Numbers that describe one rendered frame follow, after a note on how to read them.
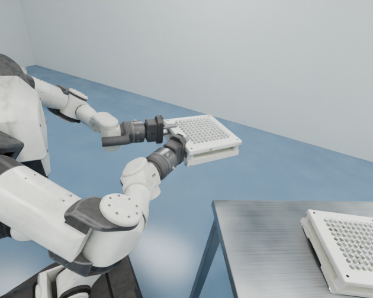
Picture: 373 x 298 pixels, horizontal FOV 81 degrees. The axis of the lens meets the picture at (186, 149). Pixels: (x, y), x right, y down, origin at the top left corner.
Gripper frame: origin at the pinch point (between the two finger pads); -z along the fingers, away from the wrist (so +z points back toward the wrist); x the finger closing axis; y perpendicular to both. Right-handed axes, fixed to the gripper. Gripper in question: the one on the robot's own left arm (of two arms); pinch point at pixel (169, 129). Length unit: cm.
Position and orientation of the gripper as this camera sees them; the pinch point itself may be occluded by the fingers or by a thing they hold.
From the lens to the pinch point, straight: 91.2
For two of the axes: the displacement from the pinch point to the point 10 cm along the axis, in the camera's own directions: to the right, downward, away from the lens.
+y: 3.3, 5.8, -7.5
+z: -9.4, 1.1, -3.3
